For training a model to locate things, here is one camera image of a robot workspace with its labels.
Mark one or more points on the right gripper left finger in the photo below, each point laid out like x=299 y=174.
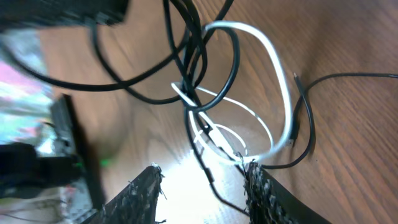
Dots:
x=136 y=203

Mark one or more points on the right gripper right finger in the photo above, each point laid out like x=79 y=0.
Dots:
x=270 y=202

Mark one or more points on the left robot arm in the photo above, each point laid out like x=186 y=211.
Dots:
x=22 y=14

